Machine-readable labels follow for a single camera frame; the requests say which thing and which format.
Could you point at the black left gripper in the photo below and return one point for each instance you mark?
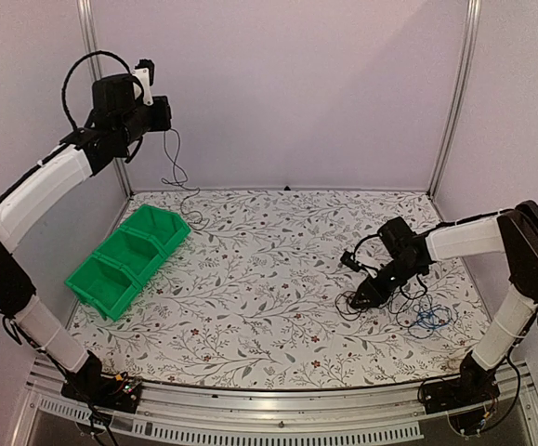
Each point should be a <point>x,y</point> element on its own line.
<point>164,123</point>

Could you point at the green plastic bin middle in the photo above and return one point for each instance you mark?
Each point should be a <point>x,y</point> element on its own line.
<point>131,253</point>

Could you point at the aluminium frame rear bottom rail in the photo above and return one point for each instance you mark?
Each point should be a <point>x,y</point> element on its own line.
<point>280,189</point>

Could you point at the green plastic bin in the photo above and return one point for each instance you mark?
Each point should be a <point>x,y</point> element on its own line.
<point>131,253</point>
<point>166,229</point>
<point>104,285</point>

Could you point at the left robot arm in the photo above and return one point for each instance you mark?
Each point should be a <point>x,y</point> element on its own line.
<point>124,110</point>

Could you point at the green plastic bin far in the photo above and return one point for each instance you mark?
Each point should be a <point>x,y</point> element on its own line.
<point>166,229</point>

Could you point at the aluminium frame right rear post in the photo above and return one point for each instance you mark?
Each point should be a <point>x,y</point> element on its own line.
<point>465,61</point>

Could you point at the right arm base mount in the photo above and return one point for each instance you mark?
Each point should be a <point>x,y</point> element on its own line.
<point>468,408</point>

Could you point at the green plastic bin near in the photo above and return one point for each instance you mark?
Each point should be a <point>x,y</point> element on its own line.
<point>104,285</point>

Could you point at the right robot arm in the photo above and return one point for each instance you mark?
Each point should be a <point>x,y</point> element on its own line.
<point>500,250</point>

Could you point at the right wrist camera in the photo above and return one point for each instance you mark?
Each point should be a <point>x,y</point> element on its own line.
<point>348,260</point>

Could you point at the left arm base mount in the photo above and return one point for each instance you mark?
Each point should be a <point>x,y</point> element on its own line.
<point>120,392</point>

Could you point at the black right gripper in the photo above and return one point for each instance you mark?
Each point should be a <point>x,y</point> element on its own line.
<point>373,292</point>

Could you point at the aluminium front rail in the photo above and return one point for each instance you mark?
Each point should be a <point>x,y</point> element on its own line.
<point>186,415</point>

